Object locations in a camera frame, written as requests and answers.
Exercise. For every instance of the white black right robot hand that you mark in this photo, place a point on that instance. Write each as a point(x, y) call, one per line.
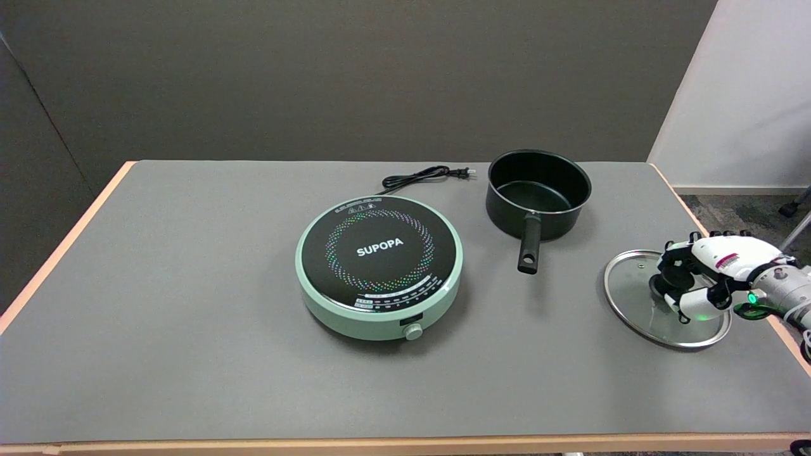
point(728, 259)

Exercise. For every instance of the glass pot lid black knob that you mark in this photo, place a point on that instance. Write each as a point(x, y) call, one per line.
point(633, 297)

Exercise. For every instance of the white stand leg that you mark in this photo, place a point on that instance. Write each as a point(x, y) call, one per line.
point(798, 231)

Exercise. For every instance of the black caster wheel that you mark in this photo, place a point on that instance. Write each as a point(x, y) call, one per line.
point(789, 208)

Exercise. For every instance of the mint green induction cooker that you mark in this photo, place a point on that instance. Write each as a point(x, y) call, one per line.
point(379, 253)

